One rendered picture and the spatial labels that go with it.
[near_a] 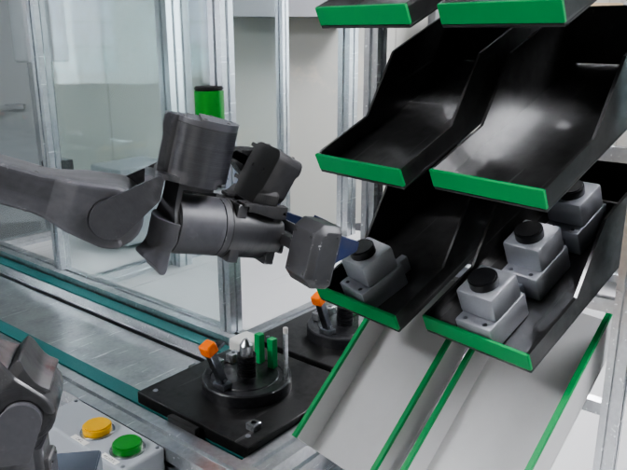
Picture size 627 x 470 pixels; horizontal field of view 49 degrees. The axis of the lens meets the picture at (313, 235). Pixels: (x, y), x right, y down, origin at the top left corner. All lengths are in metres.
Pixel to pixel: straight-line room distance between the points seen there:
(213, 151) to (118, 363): 0.78
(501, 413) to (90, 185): 0.52
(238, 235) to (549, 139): 0.34
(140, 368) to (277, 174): 0.72
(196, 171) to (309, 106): 4.41
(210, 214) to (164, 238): 0.05
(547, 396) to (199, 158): 0.47
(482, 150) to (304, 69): 4.27
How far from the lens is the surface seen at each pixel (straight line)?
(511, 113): 0.81
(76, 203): 0.63
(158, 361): 1.34
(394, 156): 0.78
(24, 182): 0.64
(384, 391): 0.90
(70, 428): 1.08
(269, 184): 0.66
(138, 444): 1.00
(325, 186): 5.13
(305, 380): 1.13
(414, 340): 0.92
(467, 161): 0.76
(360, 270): 0.78
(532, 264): 0.76
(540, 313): 0.77
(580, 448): 1.24
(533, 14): 0.65
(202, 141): 0.62
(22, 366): 0.69
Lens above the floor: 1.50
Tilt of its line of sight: 16 degrees down
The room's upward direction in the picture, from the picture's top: straight up
